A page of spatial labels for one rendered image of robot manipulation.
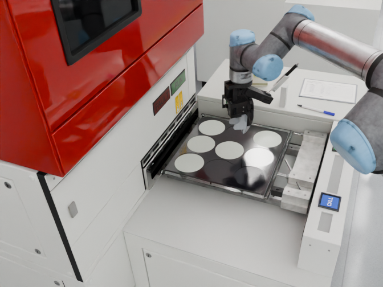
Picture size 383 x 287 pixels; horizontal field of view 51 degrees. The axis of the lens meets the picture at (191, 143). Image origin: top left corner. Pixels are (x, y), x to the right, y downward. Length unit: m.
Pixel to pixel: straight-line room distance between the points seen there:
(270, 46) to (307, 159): 0.47
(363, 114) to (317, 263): 0.46
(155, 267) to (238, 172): 0.41
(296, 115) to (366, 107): 0.67
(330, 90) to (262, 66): 0.61
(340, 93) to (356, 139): 0.81
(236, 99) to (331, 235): 0.50
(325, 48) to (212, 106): 0.68
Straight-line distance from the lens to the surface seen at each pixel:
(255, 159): 1.40
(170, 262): 1.31
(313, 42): 1.08
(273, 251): 1.23
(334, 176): 1.29
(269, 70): 1.13
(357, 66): 0.99
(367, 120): 0.88
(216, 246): 1.23
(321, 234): 1.11
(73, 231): 1.09
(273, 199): 1.34
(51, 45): 0.81
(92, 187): 1.10
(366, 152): 0.87
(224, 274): 1.24
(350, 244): 2.39
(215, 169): 1.35
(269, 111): 1.56
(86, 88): 0.90
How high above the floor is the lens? 1.79
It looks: 37 degrees down
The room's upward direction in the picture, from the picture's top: 4 degrees counter-clockwise
